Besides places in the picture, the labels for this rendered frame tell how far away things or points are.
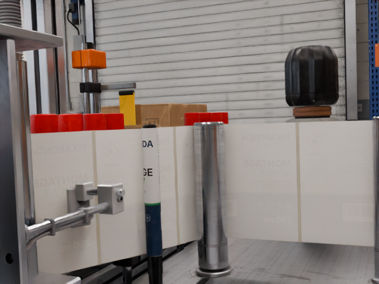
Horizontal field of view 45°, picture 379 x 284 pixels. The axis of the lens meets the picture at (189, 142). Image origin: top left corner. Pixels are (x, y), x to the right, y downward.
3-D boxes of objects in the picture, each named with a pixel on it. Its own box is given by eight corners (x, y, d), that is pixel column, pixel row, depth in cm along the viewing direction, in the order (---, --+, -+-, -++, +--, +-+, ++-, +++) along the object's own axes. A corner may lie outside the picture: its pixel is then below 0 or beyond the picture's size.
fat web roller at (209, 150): (224, 279, 54) (219, 121, 53) (189, 275, 56) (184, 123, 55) (236, 267, 58) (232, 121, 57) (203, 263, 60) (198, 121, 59)
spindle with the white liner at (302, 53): (340, 244, 67) (336, 39, 65) (280, 239, 71) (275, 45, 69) (347, 229, 75) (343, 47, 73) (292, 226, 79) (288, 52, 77)
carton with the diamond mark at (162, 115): (172, 194, 134) (168, 102, 132) (104, 192, 143) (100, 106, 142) (210, 180, 161) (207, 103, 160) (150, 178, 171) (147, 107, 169)
